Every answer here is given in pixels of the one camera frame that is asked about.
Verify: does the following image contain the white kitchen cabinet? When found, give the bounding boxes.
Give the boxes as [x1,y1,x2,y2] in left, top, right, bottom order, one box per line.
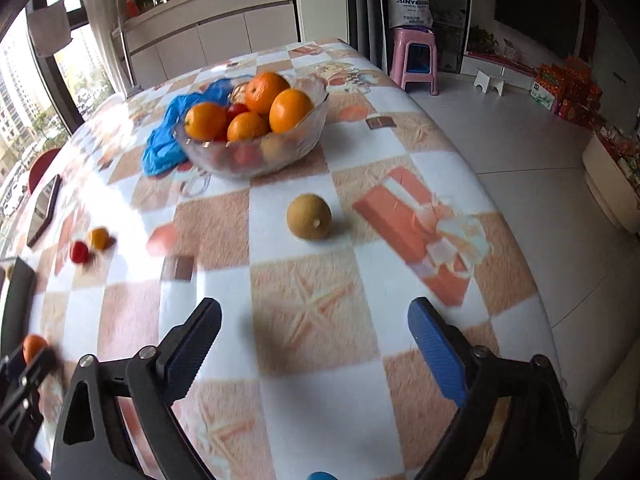
[112,0,301,98]

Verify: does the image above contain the black television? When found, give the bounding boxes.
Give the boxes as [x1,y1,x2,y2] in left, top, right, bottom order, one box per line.
[495,0,586,61]

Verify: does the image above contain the pink plastic stool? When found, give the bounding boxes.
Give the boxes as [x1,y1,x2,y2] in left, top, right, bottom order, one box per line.
[391,27,440,97]

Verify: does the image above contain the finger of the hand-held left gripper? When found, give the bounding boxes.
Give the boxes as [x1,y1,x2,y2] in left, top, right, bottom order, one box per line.
[0,355,23,386]
[0,346,60,428]

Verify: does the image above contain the red plastic chair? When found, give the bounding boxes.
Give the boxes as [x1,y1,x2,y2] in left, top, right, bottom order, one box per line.
[28,149,61,196]

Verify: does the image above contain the small white stool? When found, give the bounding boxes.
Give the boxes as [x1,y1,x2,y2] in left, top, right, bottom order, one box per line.
[473,70,506,96]

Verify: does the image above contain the green potted plant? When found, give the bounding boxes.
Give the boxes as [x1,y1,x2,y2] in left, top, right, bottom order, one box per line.
[467,27,501,55]

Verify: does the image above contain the large orange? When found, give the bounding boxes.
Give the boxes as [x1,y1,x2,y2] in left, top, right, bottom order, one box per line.
[245,71,291,116]
[269,88,315,134]
[226,111,271,142]
[184,102,228,142]

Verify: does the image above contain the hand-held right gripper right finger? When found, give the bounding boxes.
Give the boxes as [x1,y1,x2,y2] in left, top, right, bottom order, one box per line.
[406,296,583,480]

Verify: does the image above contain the red smartphone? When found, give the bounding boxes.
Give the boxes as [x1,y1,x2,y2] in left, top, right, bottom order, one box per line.
[26,174,62,248]

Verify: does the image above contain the crumpled blue plastic bag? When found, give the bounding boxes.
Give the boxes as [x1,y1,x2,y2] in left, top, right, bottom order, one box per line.
[141,79,251,177]

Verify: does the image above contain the green white carton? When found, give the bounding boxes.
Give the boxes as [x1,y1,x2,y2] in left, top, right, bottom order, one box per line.
[530,77,560,111]

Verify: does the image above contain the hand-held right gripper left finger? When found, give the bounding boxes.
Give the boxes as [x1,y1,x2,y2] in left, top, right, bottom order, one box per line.
[50,297,223,480]

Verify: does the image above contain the white low cabinet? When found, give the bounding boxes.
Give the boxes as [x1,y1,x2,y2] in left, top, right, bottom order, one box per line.
[460,52,538,91]

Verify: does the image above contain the clear glass bowl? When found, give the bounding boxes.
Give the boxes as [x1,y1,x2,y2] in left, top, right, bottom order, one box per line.
[174,72,330,181]

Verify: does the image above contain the stack of orange cartons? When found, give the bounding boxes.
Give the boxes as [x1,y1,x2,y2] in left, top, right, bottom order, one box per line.
[537,57,606,128]

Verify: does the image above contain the white hanging cloth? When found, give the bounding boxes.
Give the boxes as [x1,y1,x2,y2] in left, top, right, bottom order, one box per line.
[27,0,71,58]

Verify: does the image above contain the white printed bag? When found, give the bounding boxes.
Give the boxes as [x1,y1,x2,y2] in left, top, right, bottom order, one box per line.
[387,0,433,29]

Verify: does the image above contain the brown kiwi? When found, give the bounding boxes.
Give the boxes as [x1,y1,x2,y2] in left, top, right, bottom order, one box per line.
[286,193,333,241]
[261,137,291,166]

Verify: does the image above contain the black window frame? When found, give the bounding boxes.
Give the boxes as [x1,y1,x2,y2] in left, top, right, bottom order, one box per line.
[22,0,88,133]

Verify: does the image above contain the white round cabinet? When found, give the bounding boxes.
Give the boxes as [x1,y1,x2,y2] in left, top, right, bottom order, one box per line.
[582,127,640,236]

